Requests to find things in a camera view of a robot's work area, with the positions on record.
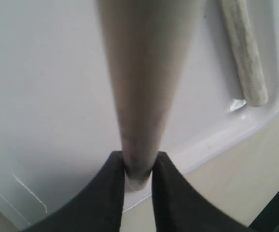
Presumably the white wooden drumstick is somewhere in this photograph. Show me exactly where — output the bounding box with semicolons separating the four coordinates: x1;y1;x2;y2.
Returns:
97;0;205;190
219;0;268;107

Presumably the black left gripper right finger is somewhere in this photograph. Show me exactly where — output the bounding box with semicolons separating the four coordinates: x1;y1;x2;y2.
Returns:
152;152;247;232

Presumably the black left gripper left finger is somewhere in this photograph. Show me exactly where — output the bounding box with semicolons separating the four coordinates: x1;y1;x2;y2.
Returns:
26;151;125;232

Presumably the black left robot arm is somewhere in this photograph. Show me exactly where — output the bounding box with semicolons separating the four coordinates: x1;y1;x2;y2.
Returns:
28;151;279;232

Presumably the white plastic tray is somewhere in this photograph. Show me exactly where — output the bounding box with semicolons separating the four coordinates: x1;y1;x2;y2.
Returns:
0;0;279;229

